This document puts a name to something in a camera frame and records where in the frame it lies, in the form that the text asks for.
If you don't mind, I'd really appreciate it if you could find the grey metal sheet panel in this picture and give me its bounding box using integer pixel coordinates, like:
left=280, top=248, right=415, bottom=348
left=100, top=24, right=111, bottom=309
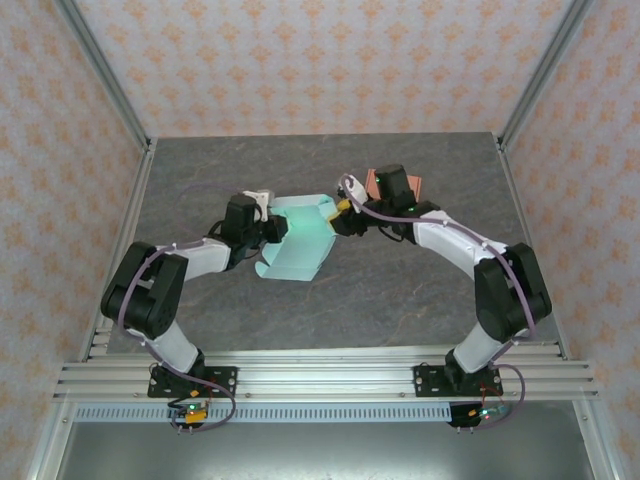
left=54, top=422, right=596, bottom=480

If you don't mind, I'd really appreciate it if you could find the aluminium frame post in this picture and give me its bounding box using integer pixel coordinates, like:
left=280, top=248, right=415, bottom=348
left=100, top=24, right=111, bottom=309
left=497, top=0, right=596, bottom=154
left=52, top=0, right=154, bottom=154

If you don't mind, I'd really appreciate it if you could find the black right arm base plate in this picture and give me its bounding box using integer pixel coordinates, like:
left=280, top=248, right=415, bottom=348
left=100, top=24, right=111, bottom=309
left=413, top=364, right=501, bottom=399

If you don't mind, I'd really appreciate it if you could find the aluminium frame bar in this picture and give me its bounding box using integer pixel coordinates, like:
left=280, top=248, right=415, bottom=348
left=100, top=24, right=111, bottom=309
left=572, top=399, right=619, bottom=480
left=27, top=399, right=76, bottom=480

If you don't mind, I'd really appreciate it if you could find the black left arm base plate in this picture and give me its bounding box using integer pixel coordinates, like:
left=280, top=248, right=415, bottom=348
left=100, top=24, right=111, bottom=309
left=147, top=366, right=239, bottom=399

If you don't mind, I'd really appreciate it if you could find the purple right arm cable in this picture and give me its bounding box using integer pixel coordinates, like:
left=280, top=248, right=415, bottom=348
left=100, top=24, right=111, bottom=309
left=339, top=173, right=539, bottom=431

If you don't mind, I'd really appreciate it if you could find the pink paper box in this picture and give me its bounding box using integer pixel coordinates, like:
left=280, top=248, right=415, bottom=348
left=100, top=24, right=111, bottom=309
left=363, top=168, right=424, bottom=202

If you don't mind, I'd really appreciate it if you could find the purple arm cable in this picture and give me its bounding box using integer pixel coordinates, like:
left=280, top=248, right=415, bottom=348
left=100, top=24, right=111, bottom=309
left=115, top=182, right=247, bottom=434
left=339, top=173, right=539, bottom=431

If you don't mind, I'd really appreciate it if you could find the aluminium mounting rail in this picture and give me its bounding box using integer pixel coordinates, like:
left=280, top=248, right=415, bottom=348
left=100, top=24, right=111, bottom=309
left=52, top=349, right=600, bottom=401

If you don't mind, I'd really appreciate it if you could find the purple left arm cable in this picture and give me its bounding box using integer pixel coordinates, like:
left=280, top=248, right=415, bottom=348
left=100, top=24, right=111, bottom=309
left=115, top=182, right=247, bottom=434

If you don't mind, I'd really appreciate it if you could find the slotted grey cable duct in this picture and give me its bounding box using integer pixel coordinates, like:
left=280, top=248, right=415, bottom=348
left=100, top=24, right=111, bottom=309
left=73, top=403, right=454, bottom=424

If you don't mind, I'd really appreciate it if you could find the aluminium table side rail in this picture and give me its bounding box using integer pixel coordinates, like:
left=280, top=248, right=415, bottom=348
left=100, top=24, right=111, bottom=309
left=494, top=133, right=571, bottom=362
left=79, top=138, right=159, bottom=361

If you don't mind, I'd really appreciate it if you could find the light blue paper box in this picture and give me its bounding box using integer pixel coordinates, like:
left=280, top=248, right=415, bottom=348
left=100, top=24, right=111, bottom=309
left=252, top=193, right=337, bottom=282

